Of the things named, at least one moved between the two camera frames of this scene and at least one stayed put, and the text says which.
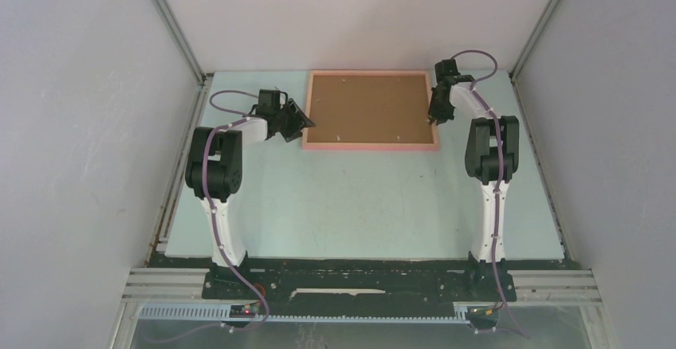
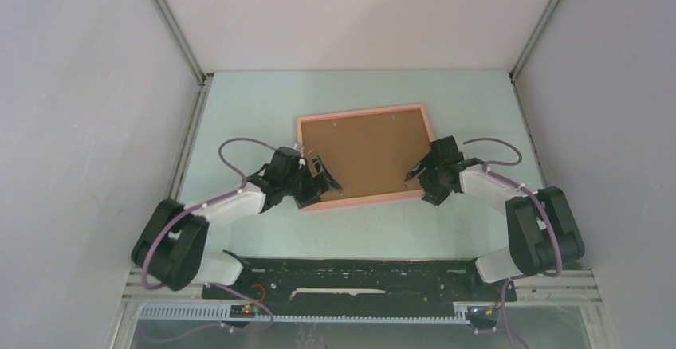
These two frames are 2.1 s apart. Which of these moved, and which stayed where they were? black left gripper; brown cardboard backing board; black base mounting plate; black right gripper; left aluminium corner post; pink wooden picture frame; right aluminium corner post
Moved: black right gripper; black left gripper; brown cardboard backing board; pink wooden picture frame
Stayed: right aluminium corner post; black base mounting plate; left aluminium corner post
